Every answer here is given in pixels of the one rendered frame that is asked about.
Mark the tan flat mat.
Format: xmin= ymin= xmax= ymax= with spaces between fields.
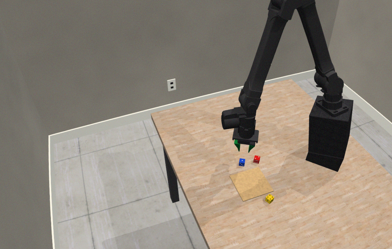
xmin=229 ymin=167 xmax=274 ymax=202

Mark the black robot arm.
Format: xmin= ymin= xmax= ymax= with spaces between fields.
xmin=221 ymin=0 xmax=349 ymax=135

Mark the yellow die with black pips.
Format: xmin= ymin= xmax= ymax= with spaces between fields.
xmin=265 ymin=194 xmax=274 ymax=204

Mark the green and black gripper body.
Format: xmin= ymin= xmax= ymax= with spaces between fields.
xmin=232 ymin=125 xmax=259 ymax=146

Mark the red die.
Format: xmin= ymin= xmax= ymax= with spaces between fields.
xmin=253 ymin=155 xmax=260 ymax=164

